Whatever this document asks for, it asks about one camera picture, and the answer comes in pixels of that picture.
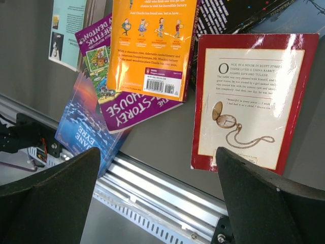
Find dark blue Nineteen Eighty-Four book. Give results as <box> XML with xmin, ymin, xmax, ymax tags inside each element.
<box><xmin>249</xmin><ymin>0</ymin><xmax>324</xmax><ymax>37</ymax></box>

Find black treehouse book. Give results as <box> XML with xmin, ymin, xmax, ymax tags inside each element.
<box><xmin>189</xmin><ymin>0</ymin><xmax>294</xmax><ymax>91</ymax></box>

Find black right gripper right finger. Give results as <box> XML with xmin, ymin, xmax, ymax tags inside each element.
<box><xmin>216</xmin><ymin>147</ymin><xmax>324</xmax><ymax>243</ymax></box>

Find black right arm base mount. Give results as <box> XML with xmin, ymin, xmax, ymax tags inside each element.
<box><xmin>210</xmin><ymin>216</ymin><xmax>236</xmax><ymax>244</ymax></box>

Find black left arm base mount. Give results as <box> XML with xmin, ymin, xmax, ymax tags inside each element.
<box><xmin>15</xmin><ymin>113</ymin><xmax>62</xmax><ymax>159</ymax></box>

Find red Edward Tulane book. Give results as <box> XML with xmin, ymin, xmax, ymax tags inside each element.
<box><xmin>191</xmin><ymin>33</ymin><xmax>320</xmax><ymax>175</ymax></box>

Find orange Charlie Chocolate Factory book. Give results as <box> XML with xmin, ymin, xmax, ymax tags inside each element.
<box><xmin>107</xmin><ymin>0</ymin><xmax>200</xmax><ymax>102</ymax></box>

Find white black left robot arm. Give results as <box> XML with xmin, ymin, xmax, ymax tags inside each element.
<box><xmin>1</xmin><ymin>123</ymin><xmax>28</xmax><ymax>154</ymax></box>

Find light teal paperback book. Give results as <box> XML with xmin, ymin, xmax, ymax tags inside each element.
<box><xmin>48</xmin><ymin>0</ymin><xmax>86</xmax><ymax>71</ymax></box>

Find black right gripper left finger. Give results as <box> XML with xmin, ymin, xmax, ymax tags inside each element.
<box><xmin>1</xmin><ymin>147</ymin><xmax>101</xmax><ymax>243</ymax></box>

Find blue Jane Eyre book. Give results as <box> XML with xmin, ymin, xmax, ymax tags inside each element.
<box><xmin>55</xmin><ymin>72</ymin><xmax>131</xmax><ymax>177</ymax></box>

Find aluminium front rail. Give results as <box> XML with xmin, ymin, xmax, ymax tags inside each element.
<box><xmin>0</xmin><ymin>93</ymin><xmax>229</xmax><ymax>244</ymax></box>

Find purple storey treehouse book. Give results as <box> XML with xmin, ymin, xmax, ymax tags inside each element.
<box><xmin>75</xmin><ymin>14</ymin><xmax>182</xmax><ymax>134</ymax></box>

